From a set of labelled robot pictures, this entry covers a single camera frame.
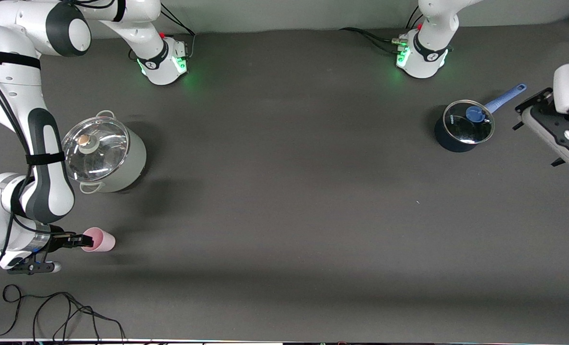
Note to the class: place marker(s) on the pale green cooking pot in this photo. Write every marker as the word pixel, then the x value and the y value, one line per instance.
pixel 132 163

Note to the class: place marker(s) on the pink plastic cup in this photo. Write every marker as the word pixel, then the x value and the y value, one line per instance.
pixel 103 242

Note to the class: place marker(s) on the glass pot lid brass knob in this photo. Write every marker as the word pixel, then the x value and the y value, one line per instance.
pixel 97 153

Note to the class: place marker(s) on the glass lid blue knob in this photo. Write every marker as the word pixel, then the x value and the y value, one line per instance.
pixel 461 127

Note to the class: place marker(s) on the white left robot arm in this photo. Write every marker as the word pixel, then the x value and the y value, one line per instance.
pixel 423 62

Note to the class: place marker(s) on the dark blue saucepan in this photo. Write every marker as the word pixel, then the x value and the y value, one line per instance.
pixel 449 143

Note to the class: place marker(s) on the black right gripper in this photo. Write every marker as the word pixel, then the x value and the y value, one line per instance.
pixel 58 242

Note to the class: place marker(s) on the dark grey table mat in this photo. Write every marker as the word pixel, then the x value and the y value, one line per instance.
pixel 284 215

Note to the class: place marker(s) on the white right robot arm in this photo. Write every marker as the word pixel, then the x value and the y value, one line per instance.
pixel 6 96

